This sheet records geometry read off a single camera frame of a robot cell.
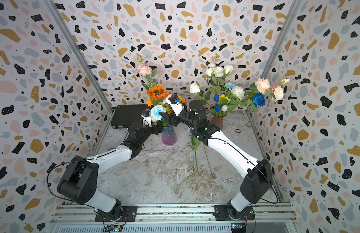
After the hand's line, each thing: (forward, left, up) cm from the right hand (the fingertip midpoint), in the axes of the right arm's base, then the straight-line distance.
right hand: (166, 108), depth 69 cm
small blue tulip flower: (+6, -14, -38) cm, 41 cm away
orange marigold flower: (+8, +11, -4) cm, 14 cm away
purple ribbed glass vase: (+10, +4, -37) cm, 39 cm away
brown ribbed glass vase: (+11, -28, -19) cm, 36 cm away
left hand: (+8, +7, -15) cm, 18 cm away
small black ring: (+19, -47, -40) cm, 65 cm away
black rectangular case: (+28, +41, -34) cm, 60 cm away
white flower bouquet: (+20, -30, -10) cm, 38 cm away
